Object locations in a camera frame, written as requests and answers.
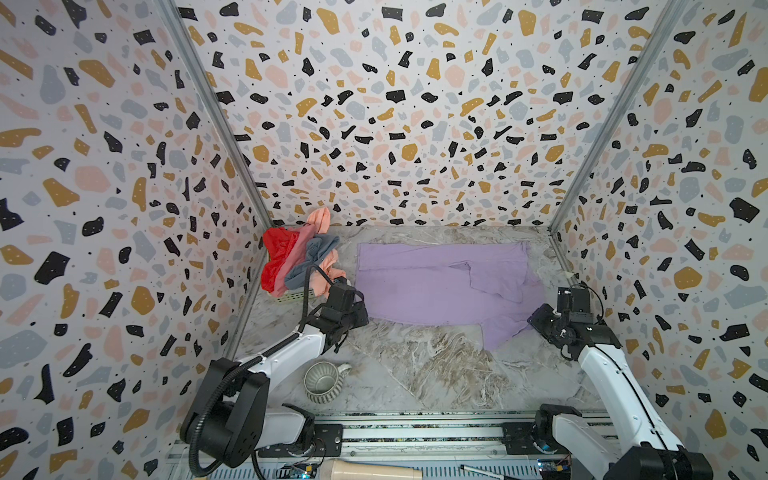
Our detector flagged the beige cylinder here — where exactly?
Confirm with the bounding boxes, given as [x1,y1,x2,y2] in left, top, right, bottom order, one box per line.
[316,459,423,480]

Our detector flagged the grey blue t shirt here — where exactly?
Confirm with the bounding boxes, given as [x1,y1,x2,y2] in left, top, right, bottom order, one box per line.
[284,234,340,290]

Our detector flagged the grey ribbed ceramic mug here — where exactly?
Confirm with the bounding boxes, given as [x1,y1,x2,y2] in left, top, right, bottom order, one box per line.
[303,361,352,404]

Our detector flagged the perforated laundry basket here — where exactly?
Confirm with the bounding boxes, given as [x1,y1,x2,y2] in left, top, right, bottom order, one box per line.
[276,290,305,303]

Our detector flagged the left corner aluminium post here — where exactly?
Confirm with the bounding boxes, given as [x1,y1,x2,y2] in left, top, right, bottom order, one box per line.
[154,0,272,222]

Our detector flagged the salmon t shirt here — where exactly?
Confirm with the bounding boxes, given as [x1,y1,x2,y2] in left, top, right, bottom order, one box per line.
[308,207,347,297]

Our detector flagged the corner aluminium post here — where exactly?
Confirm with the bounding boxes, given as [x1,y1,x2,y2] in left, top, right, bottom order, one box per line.
[548,0,691,234]
[154,0,272,222]

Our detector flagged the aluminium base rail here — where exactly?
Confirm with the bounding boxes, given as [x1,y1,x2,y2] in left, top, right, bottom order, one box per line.
[164,410,673,466]

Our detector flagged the red t shirt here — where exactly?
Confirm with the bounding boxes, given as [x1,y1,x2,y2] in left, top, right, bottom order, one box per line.
[261,227,299,294]

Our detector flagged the black corrugated cable conduit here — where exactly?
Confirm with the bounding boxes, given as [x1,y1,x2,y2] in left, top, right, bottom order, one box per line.
[187,263,337,480]

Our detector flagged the pink t shirt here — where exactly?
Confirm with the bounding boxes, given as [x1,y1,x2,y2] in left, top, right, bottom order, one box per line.
[271,224,317,298]

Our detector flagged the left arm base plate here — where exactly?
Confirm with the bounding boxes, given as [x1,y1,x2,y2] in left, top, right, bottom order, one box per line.
[258,423,344,460]

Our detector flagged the right circuit board wires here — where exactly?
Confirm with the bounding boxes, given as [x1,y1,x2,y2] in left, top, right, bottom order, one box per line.
[536,458,572,480]

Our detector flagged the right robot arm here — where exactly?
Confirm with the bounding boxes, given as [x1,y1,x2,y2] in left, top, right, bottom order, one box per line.
[528,286,714,479]

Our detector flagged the right corner aluminium post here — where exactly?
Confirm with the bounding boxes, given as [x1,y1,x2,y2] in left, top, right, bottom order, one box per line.
[548,0,691,234]

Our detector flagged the green circuit board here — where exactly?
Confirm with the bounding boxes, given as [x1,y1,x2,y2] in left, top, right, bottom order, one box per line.
[275,463,318,480]

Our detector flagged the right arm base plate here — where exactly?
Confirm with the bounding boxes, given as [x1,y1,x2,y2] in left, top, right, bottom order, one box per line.
[501,422,557,455]

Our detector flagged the lilac t shirt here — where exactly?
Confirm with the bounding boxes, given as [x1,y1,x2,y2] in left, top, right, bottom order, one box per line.
[355,243,546,351]

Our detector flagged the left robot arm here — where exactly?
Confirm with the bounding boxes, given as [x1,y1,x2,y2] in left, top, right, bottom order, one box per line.
[180,279,369,477]

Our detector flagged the black pen tool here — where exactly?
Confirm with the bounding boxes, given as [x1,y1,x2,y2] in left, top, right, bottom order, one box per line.
[459,464,511,480]

